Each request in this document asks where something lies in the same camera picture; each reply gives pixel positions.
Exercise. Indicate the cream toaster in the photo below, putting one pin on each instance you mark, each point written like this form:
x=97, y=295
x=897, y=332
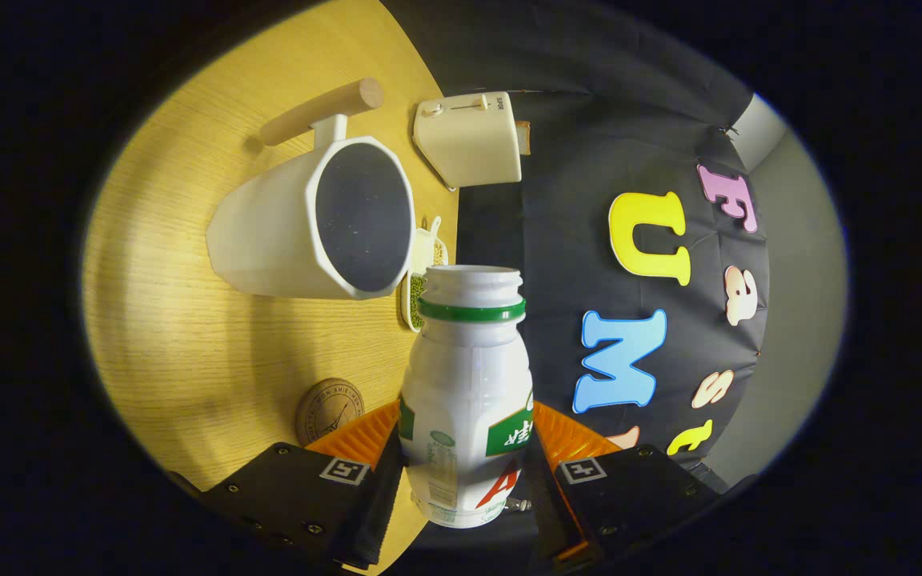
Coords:
x=469, y=144

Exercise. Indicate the wooden table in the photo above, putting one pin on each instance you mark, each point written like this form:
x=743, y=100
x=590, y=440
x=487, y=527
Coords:
x=189, y=360

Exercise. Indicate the white divided bean dish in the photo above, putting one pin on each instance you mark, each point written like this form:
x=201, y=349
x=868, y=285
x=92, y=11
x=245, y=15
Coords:
x=414, y=308

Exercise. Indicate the round wooden coaster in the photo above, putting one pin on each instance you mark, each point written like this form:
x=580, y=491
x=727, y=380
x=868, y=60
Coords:
x=329, y=412

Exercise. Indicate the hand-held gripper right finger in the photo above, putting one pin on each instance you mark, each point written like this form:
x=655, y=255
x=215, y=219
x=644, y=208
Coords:
x=637, y=488

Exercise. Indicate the bread slice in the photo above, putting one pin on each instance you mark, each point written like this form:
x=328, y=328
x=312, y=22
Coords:
x=523, y=138

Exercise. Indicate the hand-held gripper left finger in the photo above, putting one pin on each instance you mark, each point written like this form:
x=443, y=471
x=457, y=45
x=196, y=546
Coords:
x=293, y=488

